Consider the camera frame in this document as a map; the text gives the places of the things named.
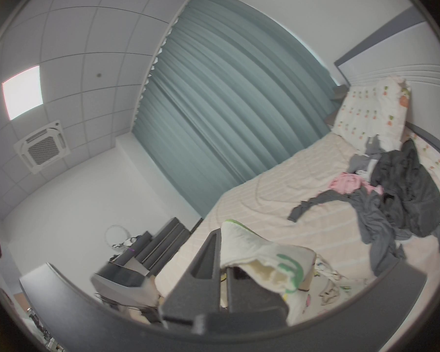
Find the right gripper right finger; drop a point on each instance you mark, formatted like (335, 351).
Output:
(249, 295)

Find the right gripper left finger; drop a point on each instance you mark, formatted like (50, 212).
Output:
(201, 270)

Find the white printed garment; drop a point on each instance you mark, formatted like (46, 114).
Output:
(256, 248)

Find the bed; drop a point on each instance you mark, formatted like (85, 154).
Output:
(264, 196)

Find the dark grey garment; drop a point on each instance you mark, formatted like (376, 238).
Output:
(376, 226)

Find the pink garment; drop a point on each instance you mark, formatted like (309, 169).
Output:
(346, 182)

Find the light grey garment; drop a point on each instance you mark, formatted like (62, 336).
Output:
(356, 161)

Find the blue-green curtain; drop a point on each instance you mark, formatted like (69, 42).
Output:
(223, 97)

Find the black garment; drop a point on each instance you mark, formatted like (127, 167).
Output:
(407, 182)

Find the ceiling air conditioner vent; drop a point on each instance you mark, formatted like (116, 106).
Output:
(42, 147)

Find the grey bedside table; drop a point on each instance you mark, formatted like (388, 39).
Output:
(338, 94)

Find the square ceiling light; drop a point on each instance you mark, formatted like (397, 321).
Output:
(22, 92)

